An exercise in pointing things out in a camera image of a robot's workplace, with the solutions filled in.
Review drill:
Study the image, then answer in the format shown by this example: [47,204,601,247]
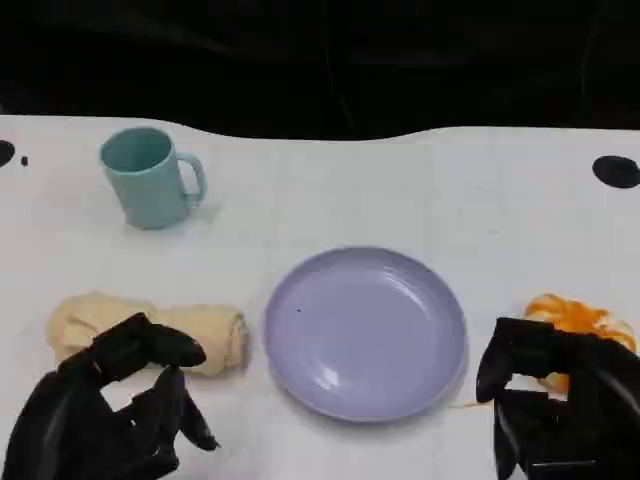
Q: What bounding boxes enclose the black backdrop cloth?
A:
[0,0,640,144]

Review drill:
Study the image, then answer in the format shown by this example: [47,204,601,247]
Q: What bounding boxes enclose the orange toy bread roll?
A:
[522,292,639,392]

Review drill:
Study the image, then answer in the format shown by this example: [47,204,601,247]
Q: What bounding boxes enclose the pale green mug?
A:
[98,126,209,232]

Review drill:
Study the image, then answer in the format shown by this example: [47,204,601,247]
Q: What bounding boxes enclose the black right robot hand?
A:
[474,316,640,480]

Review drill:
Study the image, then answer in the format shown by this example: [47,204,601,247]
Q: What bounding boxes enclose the lilac plate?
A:
[262,245,469,424]

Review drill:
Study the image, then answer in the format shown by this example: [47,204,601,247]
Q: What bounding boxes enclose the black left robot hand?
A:
[0,312,222,480]

